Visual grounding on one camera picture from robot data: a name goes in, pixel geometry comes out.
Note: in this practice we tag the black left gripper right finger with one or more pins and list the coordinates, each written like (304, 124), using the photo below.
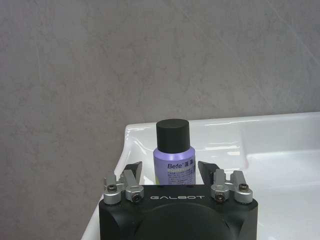
(220, 178)

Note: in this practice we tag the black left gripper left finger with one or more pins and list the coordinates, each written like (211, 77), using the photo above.
(130, 176)

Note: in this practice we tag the white ceramic washbasin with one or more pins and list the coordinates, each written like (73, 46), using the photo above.
(262, 155)

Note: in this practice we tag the purple bottle with black cap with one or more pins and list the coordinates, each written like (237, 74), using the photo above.
(174, 152)

